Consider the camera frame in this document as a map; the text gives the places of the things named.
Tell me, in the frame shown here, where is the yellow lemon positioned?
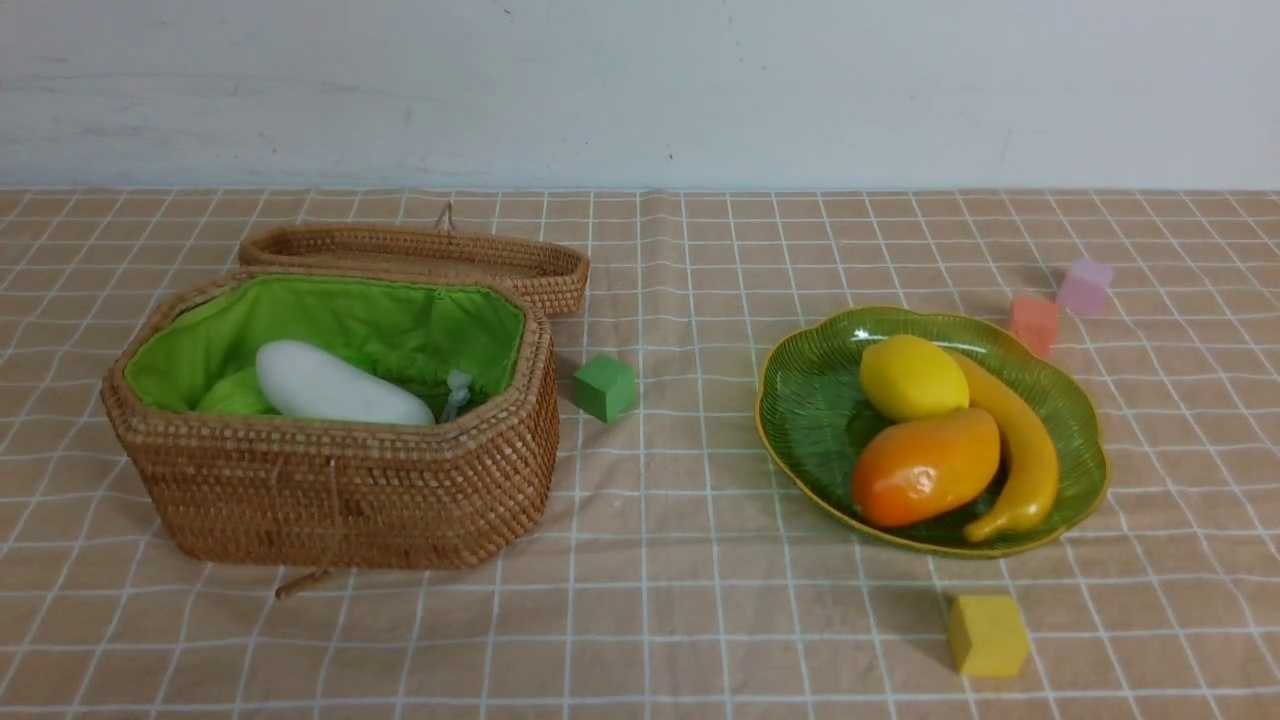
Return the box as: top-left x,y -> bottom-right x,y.
859,334 -> 970,423

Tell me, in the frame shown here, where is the orange yellow mango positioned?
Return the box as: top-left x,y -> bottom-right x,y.
851,407 -> 1001,528

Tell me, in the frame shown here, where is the white radish with green leaves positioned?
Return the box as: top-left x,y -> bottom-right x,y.
255,340 -> 435,425

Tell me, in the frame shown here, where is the yellow banana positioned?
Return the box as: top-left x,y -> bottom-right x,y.
947,350 -> 1060,543

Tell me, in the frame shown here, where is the green chayote gourd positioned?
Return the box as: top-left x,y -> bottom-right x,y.
195,365 -> 276,416

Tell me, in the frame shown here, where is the green foam cube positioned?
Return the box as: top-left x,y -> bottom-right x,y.
572,354 -> 637,423

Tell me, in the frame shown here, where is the woven wicker basket lid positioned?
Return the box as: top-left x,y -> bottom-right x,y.
238,204 -> 590,316

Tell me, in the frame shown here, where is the green glass leaf plate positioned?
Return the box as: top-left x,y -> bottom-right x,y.
755,306 -> 1111,560

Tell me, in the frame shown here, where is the woven wicker basket green lining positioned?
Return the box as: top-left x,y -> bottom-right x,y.
101,266 -> 561,571

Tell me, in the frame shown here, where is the orange foam cube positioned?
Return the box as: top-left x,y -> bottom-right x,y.
1007,293 -> 1059,359

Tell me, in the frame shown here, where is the yellow foam cube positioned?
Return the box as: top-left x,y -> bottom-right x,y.
947,594 -> 1030,678

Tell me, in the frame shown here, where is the pink foam cube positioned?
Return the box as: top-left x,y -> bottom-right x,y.
1055,258 -> 1115,316

